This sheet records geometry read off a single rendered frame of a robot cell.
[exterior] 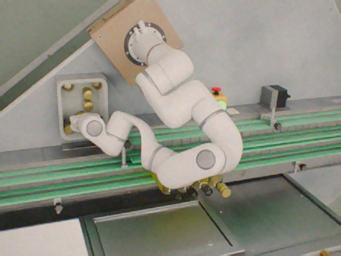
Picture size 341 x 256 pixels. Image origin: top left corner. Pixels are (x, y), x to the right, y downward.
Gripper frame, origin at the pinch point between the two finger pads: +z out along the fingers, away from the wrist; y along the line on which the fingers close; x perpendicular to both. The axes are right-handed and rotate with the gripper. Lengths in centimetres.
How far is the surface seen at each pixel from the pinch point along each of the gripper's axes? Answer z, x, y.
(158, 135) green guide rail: -10.1, -8.6, 25.5
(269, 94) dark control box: -1, 0, 79
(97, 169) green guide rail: -10.7, -17.3, 1.9
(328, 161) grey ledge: 2, -36, 112
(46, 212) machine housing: 2.9, -33.8, -17.6
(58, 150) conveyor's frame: 3.3, -11.2, -9.7
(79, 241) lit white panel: -22.6, -37.1, -8.6
